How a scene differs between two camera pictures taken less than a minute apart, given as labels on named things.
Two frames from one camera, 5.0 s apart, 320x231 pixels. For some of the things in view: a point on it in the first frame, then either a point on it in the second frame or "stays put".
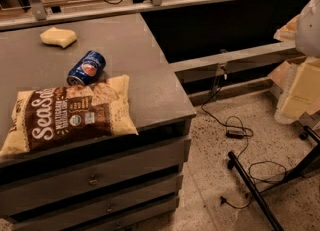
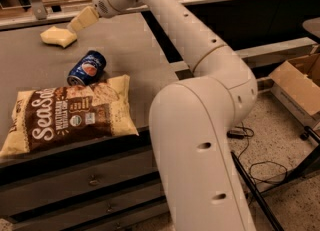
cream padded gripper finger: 301,93 to 108,1
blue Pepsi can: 87,70 stays put
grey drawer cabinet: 116,183 stays put
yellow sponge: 62,37 stays put
